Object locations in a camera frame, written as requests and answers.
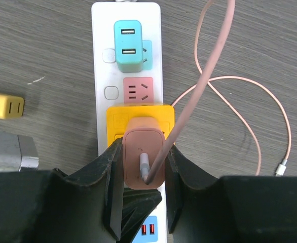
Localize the white power strip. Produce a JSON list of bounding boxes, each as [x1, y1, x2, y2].
[[91, 2, 168, 243]]

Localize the white usb charger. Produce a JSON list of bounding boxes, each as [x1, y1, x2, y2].
[[0, 132, 39, 172]]

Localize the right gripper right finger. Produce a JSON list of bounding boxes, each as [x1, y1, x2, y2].
[[165, 147, 297, 242]]

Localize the yellow cube socket adapter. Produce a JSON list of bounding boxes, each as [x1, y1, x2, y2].
[[106, 103, 175, 146]]

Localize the pink thin cable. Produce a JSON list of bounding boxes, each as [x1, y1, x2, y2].
[[142, 0, 292, 185]]

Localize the small yellow usb charger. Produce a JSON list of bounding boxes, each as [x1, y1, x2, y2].
[[0, 94, 24, 119]]

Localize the teal plug adapter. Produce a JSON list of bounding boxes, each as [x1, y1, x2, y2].
[[114, 20, 143, 73]]

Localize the pink charger plug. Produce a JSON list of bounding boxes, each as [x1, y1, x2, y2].
[[122, 117, 165, 190]]

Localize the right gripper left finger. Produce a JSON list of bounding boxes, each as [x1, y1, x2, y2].
[[0, 139, 123, 242]]

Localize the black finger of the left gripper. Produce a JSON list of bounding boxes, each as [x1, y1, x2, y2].
[[120, 188, 162, 242]]

